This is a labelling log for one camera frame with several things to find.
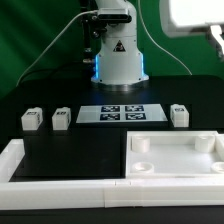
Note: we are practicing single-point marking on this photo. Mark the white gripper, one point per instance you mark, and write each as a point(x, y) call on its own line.
point(194, 17)

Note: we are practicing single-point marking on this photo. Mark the white square tabletop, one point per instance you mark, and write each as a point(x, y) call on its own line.
point(174, 154)

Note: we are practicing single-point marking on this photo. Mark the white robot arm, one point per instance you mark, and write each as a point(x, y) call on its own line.
point(119, 63)

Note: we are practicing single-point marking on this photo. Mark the white AprilTag marker sheet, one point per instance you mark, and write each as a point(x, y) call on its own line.
point(129, 113)

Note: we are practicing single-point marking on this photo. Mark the white U-shaped obstacle fence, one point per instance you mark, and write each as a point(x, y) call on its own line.
point(101, 193)

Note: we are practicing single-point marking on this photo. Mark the black camera on robot base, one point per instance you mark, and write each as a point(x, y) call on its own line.
point(113, 15)

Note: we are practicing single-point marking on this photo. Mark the black camera stand pole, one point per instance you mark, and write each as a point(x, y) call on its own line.
point(88, 19)

